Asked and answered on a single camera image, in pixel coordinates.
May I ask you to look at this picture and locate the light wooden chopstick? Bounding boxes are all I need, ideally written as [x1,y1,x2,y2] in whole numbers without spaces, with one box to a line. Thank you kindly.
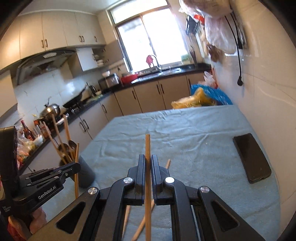
[145,134,152,241]

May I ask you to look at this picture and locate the kitchen faucet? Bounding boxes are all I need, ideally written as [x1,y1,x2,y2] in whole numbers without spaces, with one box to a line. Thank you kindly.
[149,55,162,73]

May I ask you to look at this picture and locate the left hand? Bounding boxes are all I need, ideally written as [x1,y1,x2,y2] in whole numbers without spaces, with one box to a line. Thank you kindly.
[6,207,48,241]

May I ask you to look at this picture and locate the wooden chopstick on cloth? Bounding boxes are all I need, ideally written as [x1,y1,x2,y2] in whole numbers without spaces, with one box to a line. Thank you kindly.
[122,205,131,238]
[74,142,80,200]
[130,158,171,241]

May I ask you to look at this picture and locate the dark utensil holder cup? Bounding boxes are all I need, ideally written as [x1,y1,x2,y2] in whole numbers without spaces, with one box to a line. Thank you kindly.
[59,155,96,188]

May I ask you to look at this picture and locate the white small bowl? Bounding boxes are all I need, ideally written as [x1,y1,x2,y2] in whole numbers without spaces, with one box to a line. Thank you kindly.
[33,135,44,147]

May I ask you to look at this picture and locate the dark sauce bottle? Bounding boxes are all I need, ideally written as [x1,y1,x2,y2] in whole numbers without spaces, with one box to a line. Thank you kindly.
[21,120,35,141]

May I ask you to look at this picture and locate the wooden chopstick in cup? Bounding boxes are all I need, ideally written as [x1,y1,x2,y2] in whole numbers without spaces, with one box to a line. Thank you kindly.
[63,114,75,161]
[51,114,72,162]
[42,121,67,165]

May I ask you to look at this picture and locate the grey-blue table cloth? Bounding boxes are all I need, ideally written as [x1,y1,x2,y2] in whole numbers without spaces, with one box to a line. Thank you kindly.
[43,104,282,241]

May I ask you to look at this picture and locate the dark ladle spoon in cup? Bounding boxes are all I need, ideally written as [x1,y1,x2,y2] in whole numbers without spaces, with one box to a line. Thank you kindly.
[68,140,77,162]

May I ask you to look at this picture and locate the black smartphone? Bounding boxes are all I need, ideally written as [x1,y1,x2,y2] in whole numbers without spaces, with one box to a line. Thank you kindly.
[232,133,272,184]

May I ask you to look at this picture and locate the steel pot with lid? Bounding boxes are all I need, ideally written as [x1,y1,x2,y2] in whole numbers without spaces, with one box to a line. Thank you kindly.
[40,97,61,121]

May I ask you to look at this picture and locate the black wok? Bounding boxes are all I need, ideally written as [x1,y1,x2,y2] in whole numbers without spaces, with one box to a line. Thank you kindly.
[63,87,86,109]

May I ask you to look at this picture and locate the yellow plastic bag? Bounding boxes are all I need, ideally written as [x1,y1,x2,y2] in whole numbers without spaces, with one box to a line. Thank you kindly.
[171,87,217,109]

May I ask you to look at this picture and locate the blue plastic bag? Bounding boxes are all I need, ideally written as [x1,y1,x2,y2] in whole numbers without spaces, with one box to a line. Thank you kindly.
[190,84,233,105]

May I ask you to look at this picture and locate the black kettle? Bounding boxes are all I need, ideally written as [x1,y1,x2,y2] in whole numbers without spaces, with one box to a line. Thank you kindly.
[88,85,96,96]

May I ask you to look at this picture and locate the range hood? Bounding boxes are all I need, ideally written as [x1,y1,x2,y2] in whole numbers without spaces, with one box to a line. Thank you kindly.
[16,49,76,85]

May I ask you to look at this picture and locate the silver rice cooker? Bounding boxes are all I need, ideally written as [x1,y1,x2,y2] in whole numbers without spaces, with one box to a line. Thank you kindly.
[98,73,120,92]

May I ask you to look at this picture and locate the red basin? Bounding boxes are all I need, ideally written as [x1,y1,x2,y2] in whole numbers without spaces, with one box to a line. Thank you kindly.
[121,74,138,85]

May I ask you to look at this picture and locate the pink cloth on faucet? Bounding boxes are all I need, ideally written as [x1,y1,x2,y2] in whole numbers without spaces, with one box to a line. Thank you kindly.
[146,55,154,68]

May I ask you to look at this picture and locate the hanging white plastic bag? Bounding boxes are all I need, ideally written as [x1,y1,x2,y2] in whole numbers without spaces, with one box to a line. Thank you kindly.
[205,16,237,55]

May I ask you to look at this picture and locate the black power cable plug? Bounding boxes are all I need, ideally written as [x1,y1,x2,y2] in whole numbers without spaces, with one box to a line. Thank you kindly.
[224,16,244,86]

